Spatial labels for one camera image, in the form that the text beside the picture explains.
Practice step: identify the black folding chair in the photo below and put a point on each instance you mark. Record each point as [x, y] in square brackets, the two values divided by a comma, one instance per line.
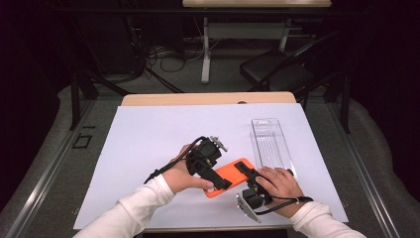
[277, 71]

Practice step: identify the black metal stand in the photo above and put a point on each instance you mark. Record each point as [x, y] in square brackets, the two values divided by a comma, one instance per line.
[75, 99]
[345, 105]

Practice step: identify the white-framed wooden desk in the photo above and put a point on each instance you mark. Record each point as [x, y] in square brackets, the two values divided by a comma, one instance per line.
[244, 31]

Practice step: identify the metal floor rail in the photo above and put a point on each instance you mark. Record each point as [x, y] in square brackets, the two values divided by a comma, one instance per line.
[49, 172]
[363, 172]

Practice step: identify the person's right hand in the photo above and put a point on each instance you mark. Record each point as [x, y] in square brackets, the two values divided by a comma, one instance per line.
[282, 186]

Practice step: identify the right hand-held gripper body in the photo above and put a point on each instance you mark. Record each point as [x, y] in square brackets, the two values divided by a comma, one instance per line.
[252, 197]

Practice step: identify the clear plastic box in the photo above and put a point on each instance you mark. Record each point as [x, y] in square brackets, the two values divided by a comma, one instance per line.
[269, 145]

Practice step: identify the person's left hand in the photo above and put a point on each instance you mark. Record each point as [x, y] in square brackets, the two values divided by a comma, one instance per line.
[180, 177]

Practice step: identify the white board sheet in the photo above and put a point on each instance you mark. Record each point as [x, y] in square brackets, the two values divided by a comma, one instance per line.
[148, 132]

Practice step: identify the orange phone case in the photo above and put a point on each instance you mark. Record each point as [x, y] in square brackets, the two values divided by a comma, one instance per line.
[232, 173]

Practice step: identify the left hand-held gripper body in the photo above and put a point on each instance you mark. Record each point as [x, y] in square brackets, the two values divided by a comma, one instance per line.
[208, 152]

